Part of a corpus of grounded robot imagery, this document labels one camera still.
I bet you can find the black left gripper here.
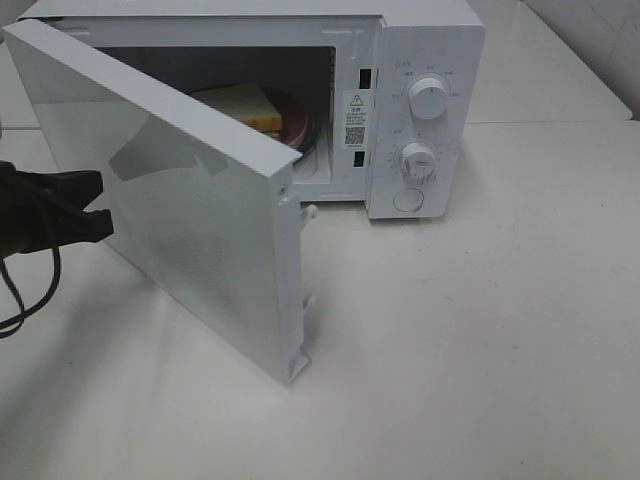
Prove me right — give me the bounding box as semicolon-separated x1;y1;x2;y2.
1;161;114;260

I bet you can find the toast sandwich with lettuce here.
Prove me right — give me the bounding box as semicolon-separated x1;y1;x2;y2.
190;83;282;140

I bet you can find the pink round plate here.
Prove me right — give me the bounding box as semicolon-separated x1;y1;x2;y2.
264;88;309;149

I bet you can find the round white door button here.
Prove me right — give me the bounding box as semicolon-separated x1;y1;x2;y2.
393;188;424;213

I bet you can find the glass microwave turntable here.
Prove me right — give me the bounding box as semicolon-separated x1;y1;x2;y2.
296;119;321;156

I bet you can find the white warning label sticker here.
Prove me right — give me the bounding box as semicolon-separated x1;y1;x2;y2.
340;89;372;150

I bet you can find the white microwave oven body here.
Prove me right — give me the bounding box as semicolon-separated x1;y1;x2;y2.
16;1;485;219

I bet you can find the upper white power knob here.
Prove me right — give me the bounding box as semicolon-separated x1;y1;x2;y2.
407;74;450;120

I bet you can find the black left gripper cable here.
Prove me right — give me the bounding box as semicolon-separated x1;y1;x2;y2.
0;172;62;340

